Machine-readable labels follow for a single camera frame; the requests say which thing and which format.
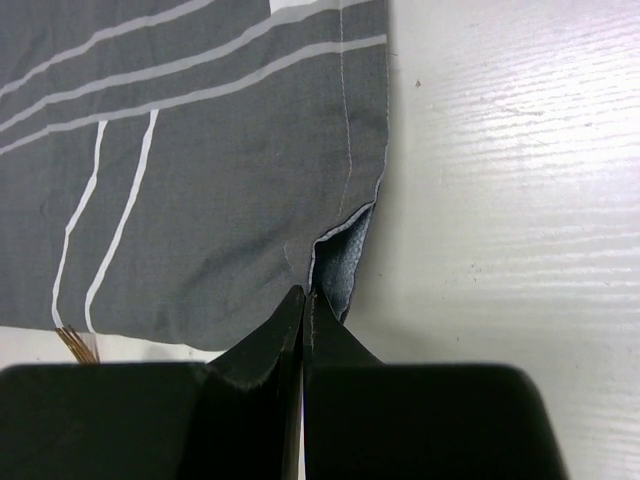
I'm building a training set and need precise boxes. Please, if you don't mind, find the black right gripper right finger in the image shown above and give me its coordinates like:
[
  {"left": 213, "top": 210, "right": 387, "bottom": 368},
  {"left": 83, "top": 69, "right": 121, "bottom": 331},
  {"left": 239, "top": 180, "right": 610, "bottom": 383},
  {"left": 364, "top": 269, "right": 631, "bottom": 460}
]
[{"left": 302, "top": 289, "right": 568, "bottom": 479}]

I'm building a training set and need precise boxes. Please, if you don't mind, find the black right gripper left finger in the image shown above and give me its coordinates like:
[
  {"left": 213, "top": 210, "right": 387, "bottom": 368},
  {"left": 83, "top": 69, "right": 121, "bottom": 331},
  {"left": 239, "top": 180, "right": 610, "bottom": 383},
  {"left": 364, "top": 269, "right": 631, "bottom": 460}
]
[{"left": 1, "top": 286, "right": 305, "bottom": 479}]

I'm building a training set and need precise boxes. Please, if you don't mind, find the grey striped cloth placemat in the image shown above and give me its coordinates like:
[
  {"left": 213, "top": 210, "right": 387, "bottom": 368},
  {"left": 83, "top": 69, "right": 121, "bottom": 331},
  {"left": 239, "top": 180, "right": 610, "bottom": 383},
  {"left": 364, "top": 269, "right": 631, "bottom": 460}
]
[{"left": 1, "top": 1, "right": 388, "bottom": 350}]

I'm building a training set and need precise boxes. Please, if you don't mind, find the copper fork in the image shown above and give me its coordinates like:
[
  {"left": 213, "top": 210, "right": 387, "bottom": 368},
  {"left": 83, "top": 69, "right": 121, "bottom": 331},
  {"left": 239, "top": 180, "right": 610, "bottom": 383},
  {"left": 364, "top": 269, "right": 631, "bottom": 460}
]
[{"left": 56, "top": 327, "right": 101, "bottom": 364}]

